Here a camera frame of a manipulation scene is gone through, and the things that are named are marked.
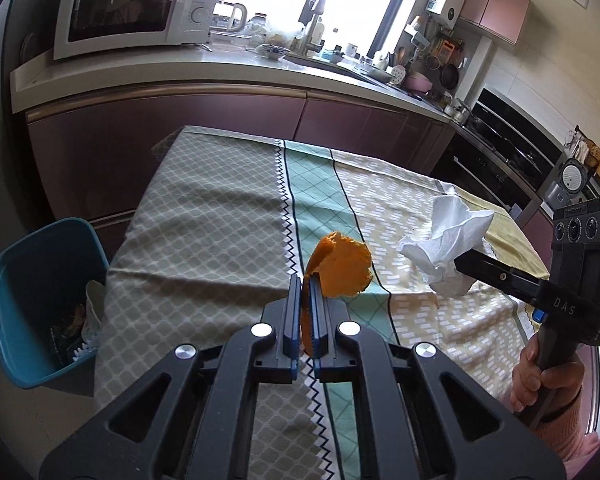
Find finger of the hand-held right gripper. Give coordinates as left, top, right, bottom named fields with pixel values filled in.
left=452, top=250, right=551, bottom=311

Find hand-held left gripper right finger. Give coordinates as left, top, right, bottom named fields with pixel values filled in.
left=307, top=275, right=567, bottom=480

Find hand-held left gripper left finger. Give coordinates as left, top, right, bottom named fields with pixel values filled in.
left=39, top=274, right=303, bottom=480

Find orange peel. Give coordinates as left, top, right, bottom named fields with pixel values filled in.
left=300, top=231, right=373, bottom=356

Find white tissue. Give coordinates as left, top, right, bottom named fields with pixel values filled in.
left=397, top=195, right=496, bottom=297

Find blue plastic trash bin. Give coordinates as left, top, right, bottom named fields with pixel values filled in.
left=0, top=217, right=111, bottom=390

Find person's right forearm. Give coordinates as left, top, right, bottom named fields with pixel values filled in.
left=530, top=385, right=600, bottom=480

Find person's right hand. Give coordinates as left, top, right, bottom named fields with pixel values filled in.
left=510, top=332, right=586, bottom=413

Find grey rice cooker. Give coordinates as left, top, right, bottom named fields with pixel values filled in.
left=542, top=157, right=591, bottom=206

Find black built-in stove unit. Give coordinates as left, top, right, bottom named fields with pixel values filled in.
left=442, top=87, right=566, bottom=211

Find patterned green tablecloth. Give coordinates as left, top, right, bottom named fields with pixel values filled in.
left=94, top=125, right=551, bottom=480

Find small steel pot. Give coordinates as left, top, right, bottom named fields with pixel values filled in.
left=442, top=97, right=473, bottom=123

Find pink pot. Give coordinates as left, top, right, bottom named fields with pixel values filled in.
left=404, top=72, right=433, bottom=95

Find mauve kitchen base cabinets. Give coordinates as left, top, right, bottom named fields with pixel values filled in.
left=10, top=47, right=456, bottom=261

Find kitchen sink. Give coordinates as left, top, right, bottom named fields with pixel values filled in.
left=285, top=52, right=381, bottom=81

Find clear plastic bags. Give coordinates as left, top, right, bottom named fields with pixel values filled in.
left=247, top=12, right=301, bottom=46

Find steel kitchen faucet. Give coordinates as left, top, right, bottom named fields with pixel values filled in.
left=307, top=0, right=333, bottom=56

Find glass electric kettle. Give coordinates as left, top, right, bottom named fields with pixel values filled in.
left=211, top=0, right=248, bottom=33

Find white microwave oven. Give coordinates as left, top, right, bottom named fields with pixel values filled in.
left=54, top=0, right=216, bottom=60

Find pink wall cabinet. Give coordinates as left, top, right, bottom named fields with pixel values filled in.
left=457, top=0, right=531, bottom=46

